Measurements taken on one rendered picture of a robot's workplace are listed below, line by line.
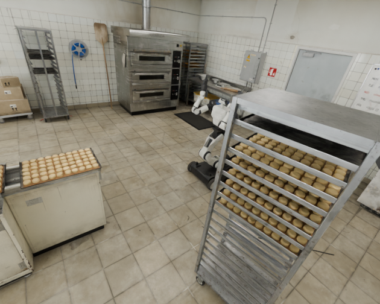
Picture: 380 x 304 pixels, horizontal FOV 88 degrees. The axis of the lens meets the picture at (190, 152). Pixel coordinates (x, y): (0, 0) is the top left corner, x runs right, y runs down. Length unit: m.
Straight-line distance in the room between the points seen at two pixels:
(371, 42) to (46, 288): 5.45
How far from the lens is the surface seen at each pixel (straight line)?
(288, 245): 1.46
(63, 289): 2.43
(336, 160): 1.05
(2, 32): 5.86
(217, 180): 1.34
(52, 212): 2.30
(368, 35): 4.82
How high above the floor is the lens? 2.08
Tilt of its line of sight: 31 degrees down
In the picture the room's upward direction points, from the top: 7 degrees clockwise
